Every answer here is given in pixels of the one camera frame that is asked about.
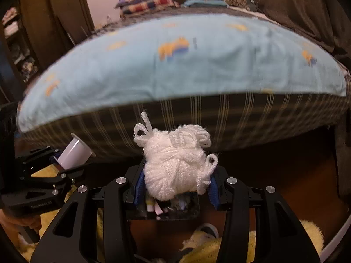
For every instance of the white curved tube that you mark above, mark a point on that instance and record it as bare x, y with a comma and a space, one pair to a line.
336, 245

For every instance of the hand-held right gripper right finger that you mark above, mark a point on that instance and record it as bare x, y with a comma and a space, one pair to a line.
214, 197

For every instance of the shelf with clothes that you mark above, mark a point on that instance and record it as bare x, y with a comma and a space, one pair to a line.
16, 46

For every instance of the white cup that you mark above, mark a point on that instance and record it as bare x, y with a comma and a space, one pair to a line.
74, 153

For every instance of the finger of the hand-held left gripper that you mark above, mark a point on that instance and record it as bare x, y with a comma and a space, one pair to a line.
49, 182
35, 159

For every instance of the light blue pillow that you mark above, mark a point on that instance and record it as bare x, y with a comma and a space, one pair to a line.
204, 3

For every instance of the brown wooden wardrobe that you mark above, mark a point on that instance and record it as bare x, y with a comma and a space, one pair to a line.
54, 19

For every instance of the plaid pillow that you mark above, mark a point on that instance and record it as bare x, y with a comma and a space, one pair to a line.
153, 5

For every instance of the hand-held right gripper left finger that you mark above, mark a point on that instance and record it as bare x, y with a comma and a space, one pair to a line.
138, 194

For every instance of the brown striped mattress cover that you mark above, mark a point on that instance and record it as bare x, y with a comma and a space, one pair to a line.
246, 123

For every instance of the person's left hand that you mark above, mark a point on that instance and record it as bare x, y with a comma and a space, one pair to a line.
16, 223

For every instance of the white yarn ball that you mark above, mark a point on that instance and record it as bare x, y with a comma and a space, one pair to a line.
170, 169

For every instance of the white round object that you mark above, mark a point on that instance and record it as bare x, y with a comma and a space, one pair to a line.
208, 228

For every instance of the brown curtain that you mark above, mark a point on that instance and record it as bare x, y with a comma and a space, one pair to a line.
296, 11

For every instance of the light blue printed sheet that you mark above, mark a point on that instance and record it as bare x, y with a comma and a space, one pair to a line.
192, 74

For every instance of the yellow fuzzy towel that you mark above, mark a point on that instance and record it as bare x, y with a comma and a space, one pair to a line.
203, 252

